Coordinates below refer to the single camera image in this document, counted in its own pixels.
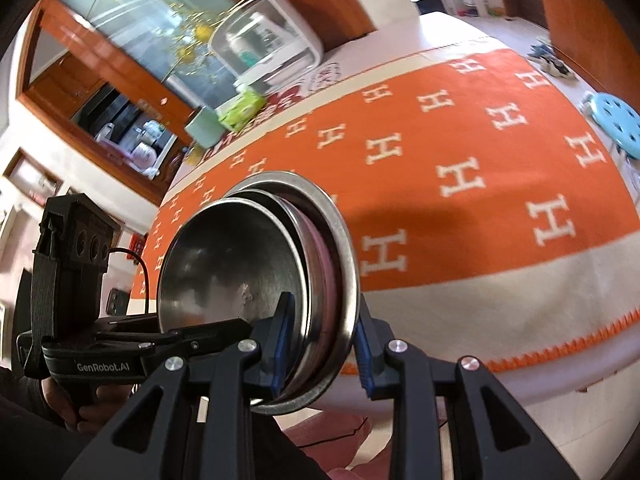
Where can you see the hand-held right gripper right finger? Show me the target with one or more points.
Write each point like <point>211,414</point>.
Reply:
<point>364,360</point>

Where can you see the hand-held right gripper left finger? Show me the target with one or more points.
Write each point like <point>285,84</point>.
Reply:
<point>282,345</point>

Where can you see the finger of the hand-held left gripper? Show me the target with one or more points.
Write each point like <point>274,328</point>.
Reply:
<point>215,335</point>
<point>130,328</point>

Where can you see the small steel bowl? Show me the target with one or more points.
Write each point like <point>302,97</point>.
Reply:
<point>225,260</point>

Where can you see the pink bowl with steel lining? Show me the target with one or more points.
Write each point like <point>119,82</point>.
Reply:
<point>327,280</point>

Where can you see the large steel bowl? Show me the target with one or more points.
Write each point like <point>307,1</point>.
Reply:
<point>345,260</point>

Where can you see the person's left forearm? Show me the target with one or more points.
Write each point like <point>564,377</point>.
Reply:
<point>25,410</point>

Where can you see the person's left hand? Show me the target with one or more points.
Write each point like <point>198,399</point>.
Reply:
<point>107,402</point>

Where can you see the red crate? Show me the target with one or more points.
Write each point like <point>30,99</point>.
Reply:
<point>138,247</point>

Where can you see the person's pink clothing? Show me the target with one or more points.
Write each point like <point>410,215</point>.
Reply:
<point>330,440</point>

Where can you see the white pink kettle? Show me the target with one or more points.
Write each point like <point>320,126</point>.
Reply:
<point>142,157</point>

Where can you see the mint green container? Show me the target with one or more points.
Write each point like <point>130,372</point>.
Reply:
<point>202,127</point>

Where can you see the green wipes packet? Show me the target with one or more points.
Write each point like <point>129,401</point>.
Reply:
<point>240,110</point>

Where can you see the orange patterned blanket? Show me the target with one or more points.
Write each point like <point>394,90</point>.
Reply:
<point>465,135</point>

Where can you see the red printed table cover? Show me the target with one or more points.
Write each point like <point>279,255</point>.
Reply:
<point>320,77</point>

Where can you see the white countertop appliance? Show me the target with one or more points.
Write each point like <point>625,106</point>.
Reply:
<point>290,55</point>

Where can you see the yellow flower branches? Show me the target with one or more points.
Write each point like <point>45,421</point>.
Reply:
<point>192,42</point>

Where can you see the wooden framed glass door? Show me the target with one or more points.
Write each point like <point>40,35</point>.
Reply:
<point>150,15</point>

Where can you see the blue plastic stool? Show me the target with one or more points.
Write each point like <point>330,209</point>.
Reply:
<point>617,120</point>

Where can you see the white grey shoe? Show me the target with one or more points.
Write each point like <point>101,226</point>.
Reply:
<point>560,67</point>

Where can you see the blue shoe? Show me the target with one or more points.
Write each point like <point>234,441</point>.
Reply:
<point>541,50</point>

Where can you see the wooden cabinet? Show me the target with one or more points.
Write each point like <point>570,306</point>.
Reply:
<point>590,5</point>

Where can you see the black wall socket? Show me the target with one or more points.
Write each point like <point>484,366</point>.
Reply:
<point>119,301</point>

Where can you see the wooden wall frame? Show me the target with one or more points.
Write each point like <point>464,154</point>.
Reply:
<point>30,175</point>

